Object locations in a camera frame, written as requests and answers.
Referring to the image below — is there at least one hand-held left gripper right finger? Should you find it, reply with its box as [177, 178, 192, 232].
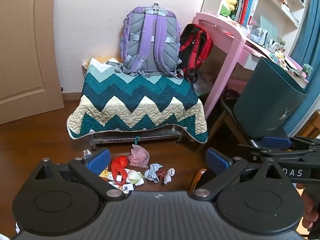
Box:
[193, 147, 288, 203]

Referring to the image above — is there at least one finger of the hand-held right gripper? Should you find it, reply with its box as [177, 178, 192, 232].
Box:
[262, 136, 320, 151]
[237, 143, 320, 166]

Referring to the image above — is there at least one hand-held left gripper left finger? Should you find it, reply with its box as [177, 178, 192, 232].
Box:
[34, 148, 129, 202]

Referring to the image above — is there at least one white printed card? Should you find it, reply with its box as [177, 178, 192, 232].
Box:
[109, 180, 136, 194]

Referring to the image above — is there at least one white green wrapper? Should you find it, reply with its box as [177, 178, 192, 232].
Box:
[126, 169, 145, 186]

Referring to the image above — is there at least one pink bag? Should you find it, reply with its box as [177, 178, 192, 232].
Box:
[127, 144, 151, 169]

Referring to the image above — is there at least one teal trash bin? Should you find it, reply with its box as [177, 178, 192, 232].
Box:
[233, 56, 307, 139]

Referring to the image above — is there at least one white tissue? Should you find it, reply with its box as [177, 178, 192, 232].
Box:
[164, 168, 176, 186]

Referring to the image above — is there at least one blue grey paper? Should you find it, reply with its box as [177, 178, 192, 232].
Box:
[144, 163, 164, 183]

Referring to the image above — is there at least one person's right hand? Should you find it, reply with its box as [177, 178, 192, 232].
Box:
[296, 183, 317, 230]

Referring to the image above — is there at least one teal zigzag quilt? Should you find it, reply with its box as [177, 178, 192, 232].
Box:
[66, 58, 208, 144]

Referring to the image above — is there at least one pink desk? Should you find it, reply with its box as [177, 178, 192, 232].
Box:
[194, 12, 310, 121]

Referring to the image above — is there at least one blue pencil case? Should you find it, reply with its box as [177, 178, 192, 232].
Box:
[250, 27, 269, 47]

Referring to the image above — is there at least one blue curtain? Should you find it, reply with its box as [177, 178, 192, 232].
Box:
[282, 0, 320, 136]

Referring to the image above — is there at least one red backpack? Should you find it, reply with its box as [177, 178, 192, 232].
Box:
[176, 23, 214, 84]

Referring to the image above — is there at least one green book stand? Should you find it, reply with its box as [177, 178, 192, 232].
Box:
[260, 15, 278, 39]

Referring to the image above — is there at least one purple backpack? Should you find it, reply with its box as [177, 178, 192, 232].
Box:
[106, 3, 184, 79]

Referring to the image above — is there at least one wooden door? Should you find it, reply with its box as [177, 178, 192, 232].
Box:
[0, 0, 66, 126]

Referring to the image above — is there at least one row of books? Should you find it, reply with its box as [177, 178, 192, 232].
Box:
[229, 0, 261, 27]

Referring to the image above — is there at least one yellow green plush toy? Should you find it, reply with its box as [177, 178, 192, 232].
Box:
[220, 0, 238, 18]

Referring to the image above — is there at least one metal bench frame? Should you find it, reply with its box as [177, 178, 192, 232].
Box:
[89, 126, 191, 152]

